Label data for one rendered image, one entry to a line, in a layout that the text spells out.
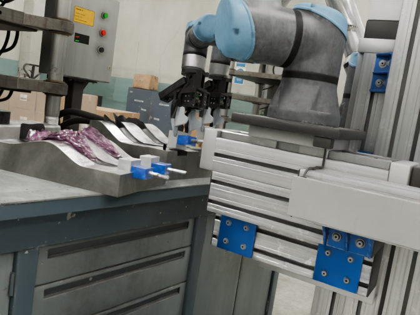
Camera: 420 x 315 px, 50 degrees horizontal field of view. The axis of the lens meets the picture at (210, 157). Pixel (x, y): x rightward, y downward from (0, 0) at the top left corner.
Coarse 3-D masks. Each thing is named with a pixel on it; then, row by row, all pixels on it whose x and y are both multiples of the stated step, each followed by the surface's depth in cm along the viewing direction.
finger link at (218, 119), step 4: (212, 112) 169; (216, 112) 169; (212, 116) 169; (216, 116) 169; (220, 116) 168; (216, 120) 170; (220, 120) 169; (212, 124) 170; (216, 124) 170; (212, 128) 170
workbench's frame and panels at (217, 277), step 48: (144, 192) 118; (192, 192) 135; (0, 240) 93; (48, 240) 102; (96, 240) 117; (144, 240) 131; (192, 240) 150; (0, 288) 96; (48, 288) 106; (96, 288) 119; (144, 288) 135; (192, 288) 153; (240, 288) 182
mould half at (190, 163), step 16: (96, 128) 151; (112, 128) 150; (128, 128) 156; (128, 144) 142; (160, 144) 152; (160, 160) 134; (176, 160) 136; (192, 160) 143; (176, 176) 138; (192, 176) 144; (208, 176) 151
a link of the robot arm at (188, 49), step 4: (192, 20) 137; (188, 24) 138; (192, 24) 136; (188, 28) 138; (188, 32) 135; (188, 36) 134; (184, 40) 139; (188, 40) 135; (184, 44) 138; (188, 44) 136; (184, 48) 138; (188, 48) 136; (192, 48) 136; (196, 48) 135; (184, 52) 137; (188, 52) 136; (192, 52) 136; (196, 52) 136; (200, 52) 136; (204, 52) 137; (204, 56) 137
